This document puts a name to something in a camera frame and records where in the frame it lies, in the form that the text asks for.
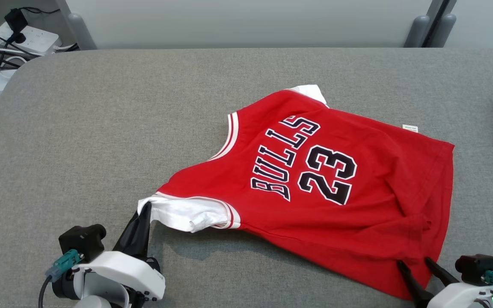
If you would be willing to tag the wide white partition panel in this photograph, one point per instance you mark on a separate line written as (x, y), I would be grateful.
(246, 21)

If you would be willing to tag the single grey partition post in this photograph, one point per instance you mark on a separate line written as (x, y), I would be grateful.
(81, 34)

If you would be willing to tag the red Bulls jersey white sleeves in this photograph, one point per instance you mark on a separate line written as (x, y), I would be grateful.
(379, 192)

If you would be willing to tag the grey partition post paired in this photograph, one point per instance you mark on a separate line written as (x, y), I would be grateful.
(443, 31)
(417, 32)

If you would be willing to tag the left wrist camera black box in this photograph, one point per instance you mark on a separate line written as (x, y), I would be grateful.
(81, 241)

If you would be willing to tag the narrow white partition panel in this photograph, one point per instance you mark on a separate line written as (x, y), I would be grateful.
(486, 23)

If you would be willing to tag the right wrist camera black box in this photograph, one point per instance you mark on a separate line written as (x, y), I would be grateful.
(475, 267)

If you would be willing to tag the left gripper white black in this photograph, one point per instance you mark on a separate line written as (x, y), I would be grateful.
(122, 267)

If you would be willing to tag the black power adapter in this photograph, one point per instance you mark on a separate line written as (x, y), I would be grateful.
(15, 21)

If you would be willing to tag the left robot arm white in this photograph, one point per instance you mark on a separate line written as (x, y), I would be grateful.
(96, 295)

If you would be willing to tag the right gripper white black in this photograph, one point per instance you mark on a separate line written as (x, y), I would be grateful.
(460, 297)

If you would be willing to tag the white power strip with adapter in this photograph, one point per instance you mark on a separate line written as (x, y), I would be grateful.
(37, 39)

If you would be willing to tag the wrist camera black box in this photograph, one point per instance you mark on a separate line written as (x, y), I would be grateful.
(475, 267)
(81, 241)

